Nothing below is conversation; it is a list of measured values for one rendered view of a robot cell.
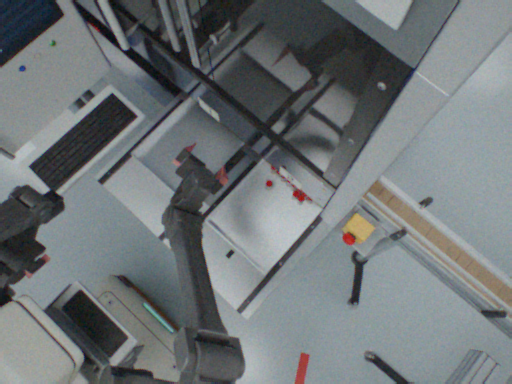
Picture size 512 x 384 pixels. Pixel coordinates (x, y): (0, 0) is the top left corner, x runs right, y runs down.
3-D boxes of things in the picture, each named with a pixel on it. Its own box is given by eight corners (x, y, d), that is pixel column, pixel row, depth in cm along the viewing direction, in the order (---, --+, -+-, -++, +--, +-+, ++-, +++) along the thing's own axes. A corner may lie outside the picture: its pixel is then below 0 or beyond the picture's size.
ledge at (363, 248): (359, 200, 150) (360, 198, 148) (390, 225, 148) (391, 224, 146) (333, 230, 147) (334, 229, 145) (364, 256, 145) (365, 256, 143)
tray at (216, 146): (202, 89, 158) (200, 84, 155) (256, 134, 154) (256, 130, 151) (133, 156, 152) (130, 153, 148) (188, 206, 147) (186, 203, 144)
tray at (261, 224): (274, 149, 153) (274, 145, 149) (332, 198, 148) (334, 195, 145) (205, 222, 146) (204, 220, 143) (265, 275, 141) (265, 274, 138)
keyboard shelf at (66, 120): (98, 72, 171) (96, 68, 169) (147, 118, 167) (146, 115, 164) (6, 152, 163) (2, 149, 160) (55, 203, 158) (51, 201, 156)
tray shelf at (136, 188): (192, 83, 161) (191, 81, 159) (343, 209, 149) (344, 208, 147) (95, 178, 152) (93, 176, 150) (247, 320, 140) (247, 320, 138)
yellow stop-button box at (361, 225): (355, 212, 139) (360, 207, 132) (373, 227, 137) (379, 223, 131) (339, 230, 137) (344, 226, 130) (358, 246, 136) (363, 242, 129)
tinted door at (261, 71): (216, 84, 122) (182, -113, 65) (339, 185, 115) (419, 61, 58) (215, 86, 122) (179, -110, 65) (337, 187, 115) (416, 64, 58)
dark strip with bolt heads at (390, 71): (313, 196, 136) (386, 45, 59) (324, 205, 135) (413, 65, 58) (311, 198, 136) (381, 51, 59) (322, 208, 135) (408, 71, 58)
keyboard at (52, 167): (113, 93, 166) (110, 90, 164) (138, 117, 164) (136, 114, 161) (29, 167, 159) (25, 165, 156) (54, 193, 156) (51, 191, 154)
